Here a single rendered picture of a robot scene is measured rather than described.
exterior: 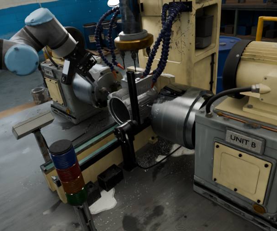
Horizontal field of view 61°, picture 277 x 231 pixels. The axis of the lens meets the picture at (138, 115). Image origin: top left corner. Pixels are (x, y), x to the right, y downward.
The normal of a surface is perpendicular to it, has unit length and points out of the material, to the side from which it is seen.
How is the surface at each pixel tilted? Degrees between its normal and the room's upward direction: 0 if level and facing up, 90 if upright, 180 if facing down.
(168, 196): 0
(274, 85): 90
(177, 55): 90
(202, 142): 90
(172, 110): 54
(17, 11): 90
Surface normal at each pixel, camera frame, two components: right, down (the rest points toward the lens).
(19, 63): 0.50, 0.43
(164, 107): -0.63, -0.15
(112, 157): 0.71, 0.28
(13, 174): -0.11, -0.86
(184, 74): -0.69, 0.43
